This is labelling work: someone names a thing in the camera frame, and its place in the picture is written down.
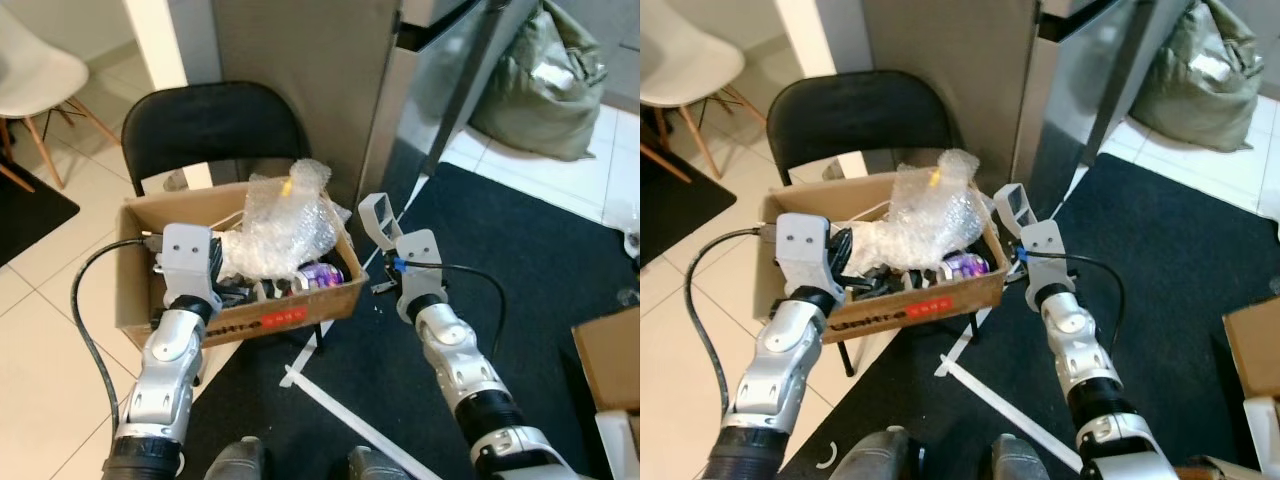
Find small black floor mat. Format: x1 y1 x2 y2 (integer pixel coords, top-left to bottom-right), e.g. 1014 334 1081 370
640 145 738 241
0 165 81 268

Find plain brown cardboard box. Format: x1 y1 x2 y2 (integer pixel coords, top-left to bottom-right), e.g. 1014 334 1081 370
572 308 641 413
1222 298 1280 401

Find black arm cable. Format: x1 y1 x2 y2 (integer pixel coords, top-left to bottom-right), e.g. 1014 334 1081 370
1025 250 1126 336
398 262 506 359
690 228 783 396
72 238 166 426

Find white floor tape strip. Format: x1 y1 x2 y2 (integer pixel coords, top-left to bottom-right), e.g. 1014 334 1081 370
935 320 1086 473
280 325 426 480

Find grey robot leg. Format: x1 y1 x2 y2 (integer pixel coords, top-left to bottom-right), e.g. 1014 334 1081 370
205 437 266 480
990 433 1053 480
348 447 413 480
830 427 911 480

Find grey robot right leg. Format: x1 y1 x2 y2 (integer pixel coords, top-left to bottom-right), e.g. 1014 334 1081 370
990 433 1053 480
348 447 413 480

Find white plastic container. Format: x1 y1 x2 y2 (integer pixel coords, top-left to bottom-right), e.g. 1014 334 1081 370
595 410 641 480
1245 395 1280 471

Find grey plastic printed bracket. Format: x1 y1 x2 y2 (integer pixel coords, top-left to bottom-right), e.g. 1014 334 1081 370
358 193 406 251
993 183 1041 239

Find stainless steel fridge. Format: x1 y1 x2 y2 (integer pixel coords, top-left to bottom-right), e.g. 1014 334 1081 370
210 0 546 226
860 0 1201 216

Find clear bubble wrap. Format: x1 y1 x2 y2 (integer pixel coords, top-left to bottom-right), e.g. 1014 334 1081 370
218 158 341 283
862 150 986 276

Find grey green sack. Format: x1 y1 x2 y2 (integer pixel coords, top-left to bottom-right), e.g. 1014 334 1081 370
1130 0 1263 153
470 0 608 163

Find white shell chair wooden legs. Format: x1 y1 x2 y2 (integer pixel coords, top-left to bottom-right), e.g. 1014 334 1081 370
0 5 121 191
640 0 769 181

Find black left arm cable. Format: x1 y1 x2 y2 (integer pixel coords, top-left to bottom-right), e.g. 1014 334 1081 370
690 228 783 396
72 238 166 426

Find grey robot left leg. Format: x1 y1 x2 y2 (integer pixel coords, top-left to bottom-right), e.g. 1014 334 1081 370
205 437 266 480
830 427 911 480

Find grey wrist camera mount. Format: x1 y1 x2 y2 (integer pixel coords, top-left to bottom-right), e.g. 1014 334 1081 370
160 224 223 301
395 229 448 304
775 213 846 293
1020 220 1073 294

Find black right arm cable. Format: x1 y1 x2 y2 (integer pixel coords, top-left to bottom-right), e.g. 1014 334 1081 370
398 262 506 359
1025 250 1126 336

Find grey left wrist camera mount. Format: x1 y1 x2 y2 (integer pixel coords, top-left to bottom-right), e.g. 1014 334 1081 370
160 224 223 301
775 213 846 293

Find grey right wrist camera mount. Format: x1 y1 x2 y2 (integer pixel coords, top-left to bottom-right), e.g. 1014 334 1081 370
1020 220 1073 294
395 229 448 304

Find brown cardboard box red print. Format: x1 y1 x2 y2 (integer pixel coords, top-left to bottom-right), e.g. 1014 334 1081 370
765 172 1009 346
115 180 368 351

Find purple drink can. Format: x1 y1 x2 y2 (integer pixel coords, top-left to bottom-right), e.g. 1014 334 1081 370
300 262 346 291
940 253 991 283

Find black folding chair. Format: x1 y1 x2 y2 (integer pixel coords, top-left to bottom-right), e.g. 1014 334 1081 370
765 70 963 379
120 82 326 386

